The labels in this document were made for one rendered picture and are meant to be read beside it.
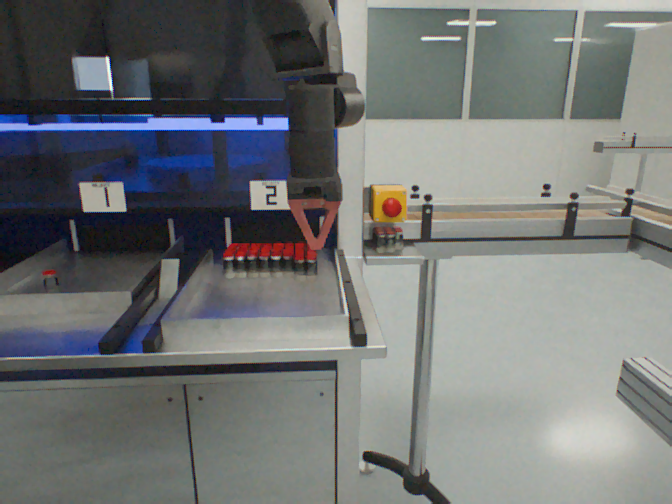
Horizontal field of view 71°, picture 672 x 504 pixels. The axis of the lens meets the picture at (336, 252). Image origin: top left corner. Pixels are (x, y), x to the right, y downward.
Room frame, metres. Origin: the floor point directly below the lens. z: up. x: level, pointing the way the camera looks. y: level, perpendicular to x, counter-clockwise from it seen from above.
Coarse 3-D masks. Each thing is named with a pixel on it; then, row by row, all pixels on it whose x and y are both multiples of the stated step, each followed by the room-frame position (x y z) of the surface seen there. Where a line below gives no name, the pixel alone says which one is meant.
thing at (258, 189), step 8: (256, 184) 0.97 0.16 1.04; (264, 184) 0.97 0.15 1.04; (272, 184) 0.97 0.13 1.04; (280, 184) 0.97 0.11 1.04; (256, 192) 0.97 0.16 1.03; (264, 192) 0.97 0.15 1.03; (272, 192) 0.97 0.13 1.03; (280, 192) 0.97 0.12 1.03; (256, 200) 0.97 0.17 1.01; (264, 200) 0.97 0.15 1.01; (272, 200) 0.97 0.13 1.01; (280, 200) 0.97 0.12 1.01; (256, 208) 0.97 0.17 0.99; (264, 208) 0.97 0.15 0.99; (272, 208) 0.97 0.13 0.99; (280, 208) 0.97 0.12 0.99; (288, 208) 0.97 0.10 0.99
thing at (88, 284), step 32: (32, 256) 0.88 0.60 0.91; (64, 256) 0.98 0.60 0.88; (96, 256) 0.98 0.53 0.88; (128, 256) 0.98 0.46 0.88; (160, 256) 0.98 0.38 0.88; (0, 288) 0.77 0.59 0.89; (32, 288) 0.79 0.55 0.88; (64, 288) 0.79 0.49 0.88; (96, 288) 0.79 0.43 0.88; (128, 288) 0.79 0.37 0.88
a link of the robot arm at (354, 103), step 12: (324, 24) 0.57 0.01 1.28; (336, 24) 0.59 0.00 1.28; (324, 36) 0.57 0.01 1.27; (336, 36) 0.58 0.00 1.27; (324, 48) 0.57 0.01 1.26; (336, 48) 0.58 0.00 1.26; (324, 60) 0.57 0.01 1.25; (336, 60) 0.58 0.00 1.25; (276, 72) 0.60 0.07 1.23; (288, 72) 0.59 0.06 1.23; (300, 72) 0.58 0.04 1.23; (312, 72) 0.57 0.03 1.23; (324, 72) 0.57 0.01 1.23; (336, 72) 0.58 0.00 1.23; (348, 72) 0.65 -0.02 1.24; (336, 84) 0.63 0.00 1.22; (348, 84) 0.65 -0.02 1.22; (348, 96) 0.63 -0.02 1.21; (360, 96) 0.66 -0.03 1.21; (348, 108) 0.62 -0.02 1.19; (360, 108) 0.66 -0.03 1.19; (336, 120) 0.63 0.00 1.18; (348, 120) 0.64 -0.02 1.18
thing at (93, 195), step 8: (80, 184) 0.94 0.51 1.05; (88, 184) 0.95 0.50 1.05; (96, 184) 0.95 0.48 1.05; (104, 184) 0.95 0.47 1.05; (112, 184) 0.95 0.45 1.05; (120, 184) 0.95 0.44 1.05; (88, 192) 0.94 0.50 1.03; (96, 192) 0.95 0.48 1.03; (104, 192) 0.95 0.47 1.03; (112, 192) 0.95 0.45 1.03; (120, 192) 0.95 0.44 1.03; (88, 200) 0.94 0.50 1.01; (96, 200) 0.95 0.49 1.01; (104, 200) 0.95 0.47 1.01; (112, 200) 0.95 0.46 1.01; (120, 200) 0.95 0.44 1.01; (88, 208) 0.94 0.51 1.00; (96, 208) 0.95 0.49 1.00; (104, 208) 0.95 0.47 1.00; (112, 208) 0.95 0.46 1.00; (120, 208) 0.95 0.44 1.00
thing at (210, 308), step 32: (192, 288) 0.75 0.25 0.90; (224, 288) 0.79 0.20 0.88; (256, 288) 0.79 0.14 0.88; (288, 288) 0.79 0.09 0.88; (320, 288) 0.79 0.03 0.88; (192, 320) 0.59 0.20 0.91; (224, 320) 0.60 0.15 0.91; (256, 320) 0.60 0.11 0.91; (288, 320) 0.60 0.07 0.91; (320, 320) 0.60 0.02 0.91
